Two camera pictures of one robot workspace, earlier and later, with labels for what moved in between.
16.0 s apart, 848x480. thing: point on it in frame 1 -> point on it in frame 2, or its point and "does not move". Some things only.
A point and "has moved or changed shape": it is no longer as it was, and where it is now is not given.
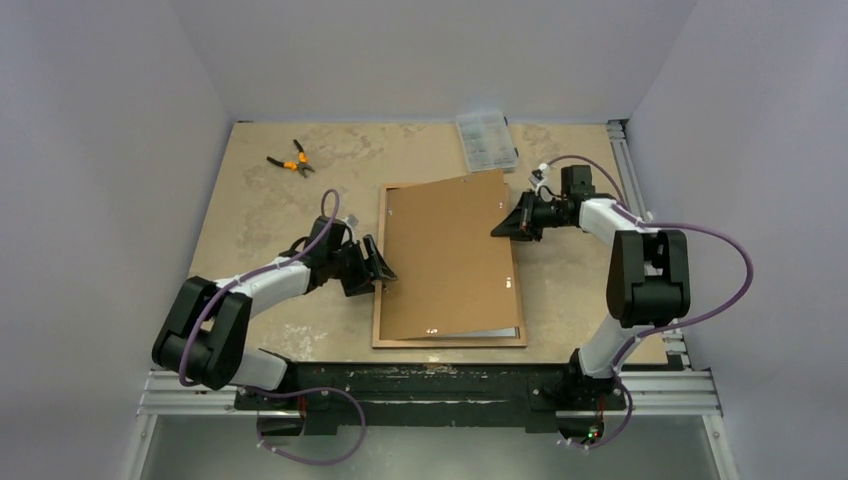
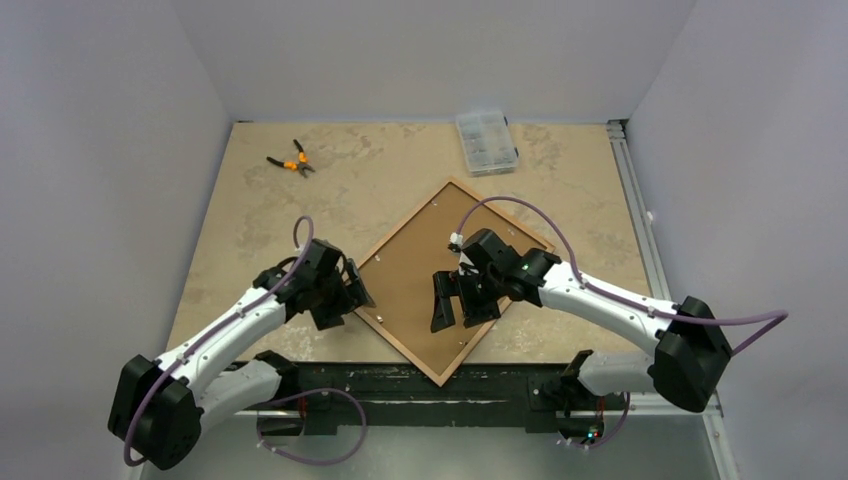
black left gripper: (361, 282) -> (333, 315)
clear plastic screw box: (487, 142) does not move
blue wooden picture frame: (378, 343) has moved or changed shape
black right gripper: (528, 216) -> (466, 291)
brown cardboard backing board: (448, 243) has moved or changed shape
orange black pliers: (302, 164) does not move
